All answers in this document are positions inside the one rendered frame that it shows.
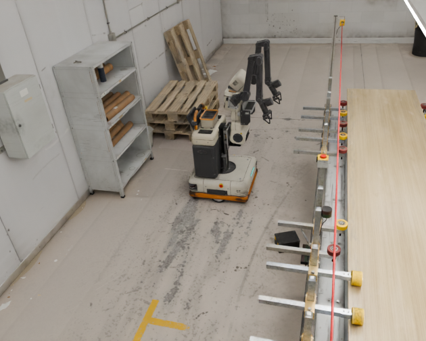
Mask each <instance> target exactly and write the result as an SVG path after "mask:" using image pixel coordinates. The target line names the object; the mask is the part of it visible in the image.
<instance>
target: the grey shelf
mask: <svg viewBox="0 0 426 341"><path fill-rule="evenodd" d="M130 47H131V48H130ZM131 54H132V55H131ZM132 58H133V59H132ZM75 60H76V61H81V63H77V64H73V63H74V62H75ZM108 63H111V64H112V66H113V70H111V71H110V72H108V73H107V74H106V75H105V77H106V80H107V81H106V82H103V83H102V82H101V81H100V79H98V80H97V77H96V74H95V69H94V68H96V67H98V66H99V65H100V64H108ZM133 65H134V66H133ZM53 71H54V73H55V77H56V80H57V84H58V87H59V90H60V94H61V97H62V101H63V103H64V107H65V110H66V114H67V117H68V121H69V123H70V128H71V130H72V134H73V137H74V141H75V144H76V148H77V150H78V155H79V157H80V161H81V164H82V168H83V170H84V174H85V177H86V180H87V184H88V187H89V191H90V195H93V194H94V193H95V192H94V191H92V189H97V190H104V191H115V192H120V197H121V198H124V197H125V194H124V190H123V189H124V187H125V185H126V184H127V183H128V181H129V179H130V178H131V177H132V176H133V175H134V174H135V173H136V172H137V171H138V170H139V168H140V167H141V165H142V164H143V163H144V162H145V161H146V159H147V158H148V156H149V155H150V156H151V158H150V160H153V153H152V148H151V141H150V138H149V131H148V127H147V120H146V115H145V108H144V105H143V98H142V93H141V86H140V82H139V75H138V72H137V65H136V60H135V53H134V49H133V42H132V41H97V42H96V43H94V44H92V45H90V46H88V47H86V48H85V49H83V50H81V51H79V52H78V53H75V54H74V55H72V56H70V57H68V58H67V59H65V60H63V61H61V62H60V63H58V64H56V65H54V66H53ZM89 72H90V73H89ZM135 76H136V77H135ZM91 80H92V81H91ZM136 80H137V81H136ZM137 87H138V88H137ZM138 90H139V92H138ZM125 91H129V92H130V94H133V95H134V96H135V99H134V100H133V101H132V102H131V103H130V104H129V105H127V106H126V107H125V108H124V109H123V110H121V111H120V112H119V113H118V114H117V115H115V117H113V118H112V119H111V120H110V121H108V122H107V119H106V116H105V111H104V108H103V103H102V99H101V98H102V97H104V96H105V95H107V94H108V93H109V92H112V93H113V94H115V93H116V92H120V93H121V95H122V94H123V93H124V92H125ZM140 101H141V103H140ZM97 104H98V105H97ZM98 107H99V108H98ZM141 108H142V109H141ZM142 112H143V113H142ZM100 115H101V116H100ZM143 119H144V120H143ZM119 120H121V121H122V123H123V124H124V125H125V124H126V123H127V122H128V121H131V122H132V123H133V126H132V127H131V128H130V129H129V131H128V132H127V133H126V134H125V135H124V136H123V137H122V139H121V140H120V141H119V142H118V143H117V144H116V145H115V146H114V147H113V145H112V139H111V136H110V131H109V129H110V128H111V127H113V126H114V125H115V124H116V123H117V122H118V121H119ZM145 130H146V132H145ZM104 131H105V132H104ZM146 134H147V135H146ZM105 137H106V138H105ZM147 141H148V142H147ZM148 145H149V146H148ZM108 148H109V149H108Z"/></svg>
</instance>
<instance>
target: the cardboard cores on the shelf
mask: <svg viewBox="0 0 426 341"><path fill-rule="evenodd" d="M103 68H104V71H105V74H107V73H108V72H110V71H111V70H113V66H112V64H111V63H108V64H106V65H105V64H103ZM94 69H95V74H96V77H97V80H98V79H100V77H99V73H98V69H97V67H96V68H94ZM101 99H102V103H103V108H104V111H105V116H106V119H107V122H108V121H110V120H111V119H112V118H113V117H115V115H117V114H118V113H119V112H120V111H121V110H123V109H124V108H125V107H126V106H127V105H129V104H130V103H131V102H132V101H133V100H134V99H135V96H134V95H133V94H130V92H129V91H125V92H124V93H123V94H122V95H121V93H120V92H116V93H115V94H113V93H112V92H109V93H108V94H107V95H105V96H104V97H102V98H101ZM132 126H133V123H132V122H131V121H128V122H127V123H126V124H125V125H124V124H123V123H122V121H121V120H119V121H118V122H117V123H116V124H115V125H114V126H113V127H111V128H110V129H109V131H110V136H111V139H112V145H113V147H114V146H115V145H116V144H117V143H118V142H119V141H120V140H121V139H122V137H123V136H124V135H125V134H126V133H127V132H128V131H129V129H130V128H131V127H132Z"/></svg>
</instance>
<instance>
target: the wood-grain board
mask: <svg viewBox="0 0 426 341"><path fill-rule="evenodd" d="M347 112H348V113H347V123H348V125H347V135H348V137H347V148H348V151H347V157H348V272H349V273H351V272H352V270H353V271H362V274H363V281H362V286H361V287H360V286H352V285H351V280H350V281H348V309H350V310H352V307H356V308H361V309H364V325H356V324H352V323H351V319H348V341H426V119H425V116H424V113H423V110H422V108H421V105H420V103H419V99H418V97H417V94H416V91H415V90H394V89H347Z"/></svg>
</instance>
